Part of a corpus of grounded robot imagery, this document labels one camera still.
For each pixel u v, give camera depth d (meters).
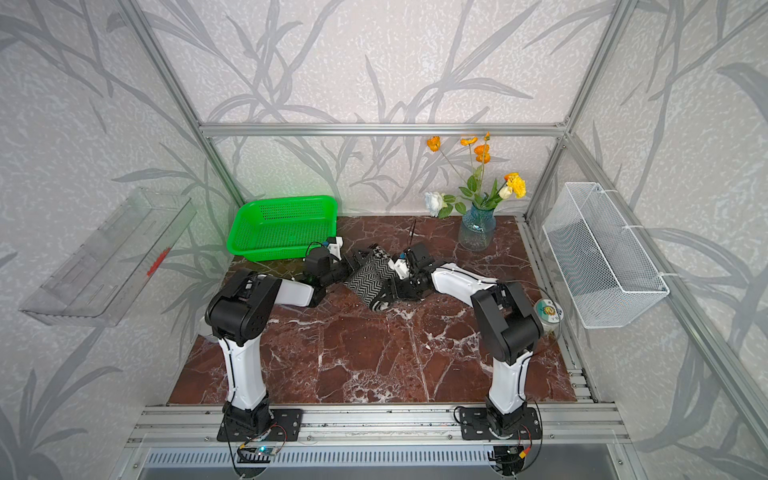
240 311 0.54
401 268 0.87
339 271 0.89
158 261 0.68
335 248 0.93
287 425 0.73
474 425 0.72
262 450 0.71
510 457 0.77
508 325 0.50
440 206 0.89
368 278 0.94
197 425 0.75
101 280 0.66
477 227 1.02
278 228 1.16
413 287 0.81
